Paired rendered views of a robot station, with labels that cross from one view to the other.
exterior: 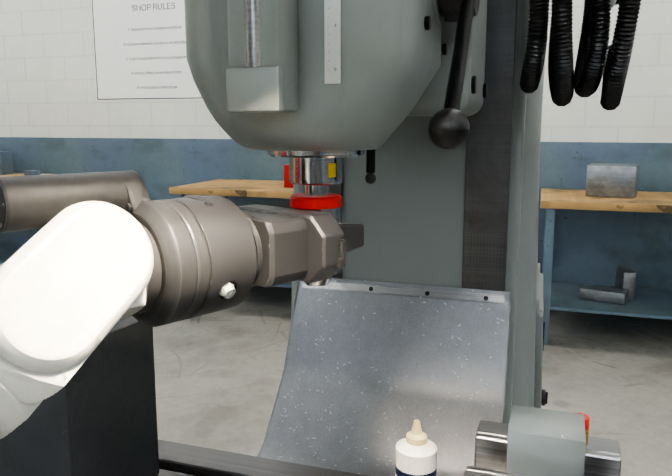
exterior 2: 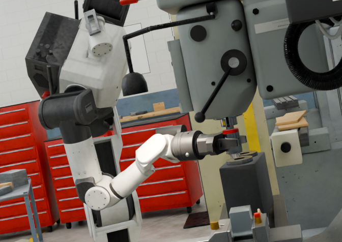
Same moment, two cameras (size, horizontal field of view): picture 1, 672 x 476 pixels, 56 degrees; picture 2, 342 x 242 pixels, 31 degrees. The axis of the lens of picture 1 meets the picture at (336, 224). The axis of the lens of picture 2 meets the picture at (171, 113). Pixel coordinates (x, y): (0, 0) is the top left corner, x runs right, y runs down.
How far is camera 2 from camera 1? 1.71 m
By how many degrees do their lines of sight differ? 81
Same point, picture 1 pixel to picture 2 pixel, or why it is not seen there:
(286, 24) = (181, 92)
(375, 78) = (196, 103)
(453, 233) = not seen: outside the picture
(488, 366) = not seen: outside the picture
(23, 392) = (141, 167)
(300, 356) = not seen: outside the picture
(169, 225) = (174, 139)
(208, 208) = (186, 134)
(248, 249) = (190, 145)
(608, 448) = (257, 225)
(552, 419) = (241, 209)
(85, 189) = (169, 129)
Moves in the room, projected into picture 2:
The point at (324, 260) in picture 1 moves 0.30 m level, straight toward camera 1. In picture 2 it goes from (206, 149) to (103, 172)
